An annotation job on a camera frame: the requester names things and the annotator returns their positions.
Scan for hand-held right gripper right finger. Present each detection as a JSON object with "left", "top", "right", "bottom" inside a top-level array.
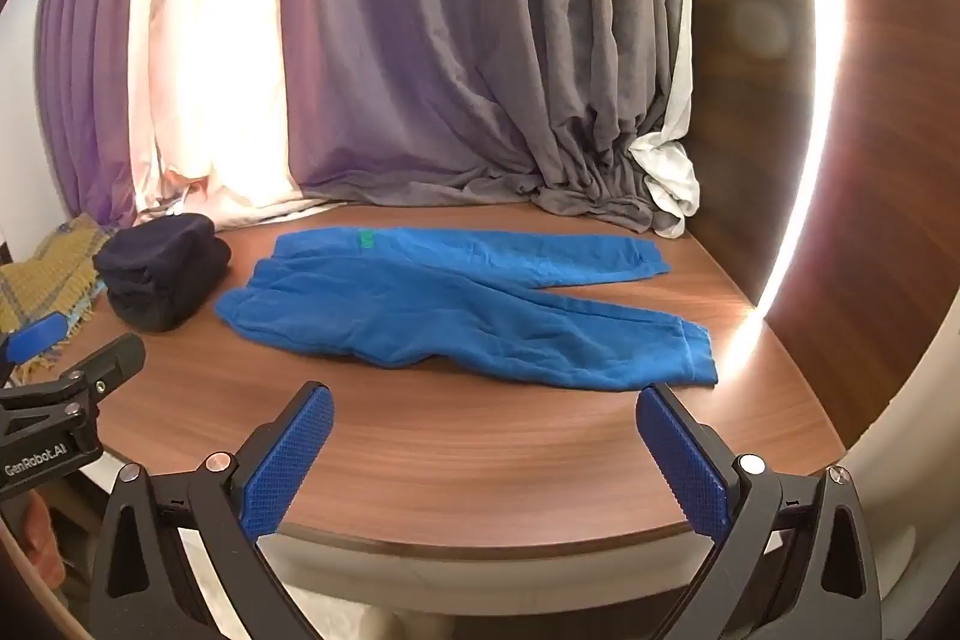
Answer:
[{"left": 634, "top": 383, "right": 886, "bottom": 640}]

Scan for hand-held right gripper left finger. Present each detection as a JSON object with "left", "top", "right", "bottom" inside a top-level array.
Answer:
[{"left": 88, "top": 381, "right": 336, "bottom": 640}]

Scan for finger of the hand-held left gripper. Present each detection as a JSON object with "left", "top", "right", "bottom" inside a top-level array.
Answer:
[
  {"left": 0, "top": 312, "right": 65, "bottom": 380},
  {"left": 52, "top": 334, "right": 147, "bottom": 402}
]

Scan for blue pants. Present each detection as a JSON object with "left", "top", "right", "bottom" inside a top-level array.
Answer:
[{"left": 215, "top": 225, "right": 719, "bottom": 392}]

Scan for dark navy folded pants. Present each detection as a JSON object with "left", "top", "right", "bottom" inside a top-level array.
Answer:
[{"left": 93, "top": 212, "right": 232, "bottom": 333}]

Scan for person's left hand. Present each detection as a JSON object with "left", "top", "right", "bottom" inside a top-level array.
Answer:
[{"left": 0, "top": 491, "right": 65, "bottom": 611}]

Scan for yellow plaid fringed blanket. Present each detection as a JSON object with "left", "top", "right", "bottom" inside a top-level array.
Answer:
[{"left": 0, "top": 212, "right": 121, "bottom": 386}]

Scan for purple grey curtain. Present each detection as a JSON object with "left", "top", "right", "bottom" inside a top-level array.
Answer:
[{"left": 34, "top": 0, "right": 162, "bottom": 229}]

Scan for white sheer curtain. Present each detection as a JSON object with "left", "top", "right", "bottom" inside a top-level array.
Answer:
[{"left": 131, "top": 0, "right": 346, "bottom": 229}]

